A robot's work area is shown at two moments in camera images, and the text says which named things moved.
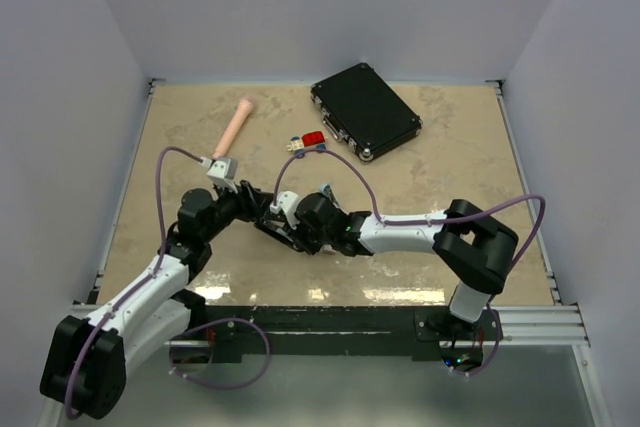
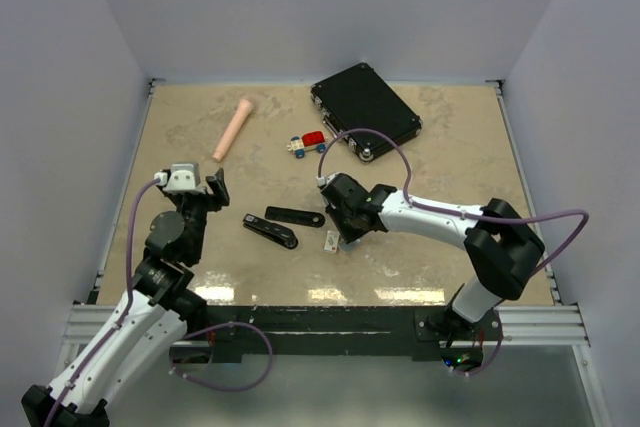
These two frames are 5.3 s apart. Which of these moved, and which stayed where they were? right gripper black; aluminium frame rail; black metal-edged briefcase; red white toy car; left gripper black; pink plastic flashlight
Moved: left gripper black; right gripper black
Stayed: black metal-edged briefcase; pink plastic flashlight; aluminium frame rail; red white toy car
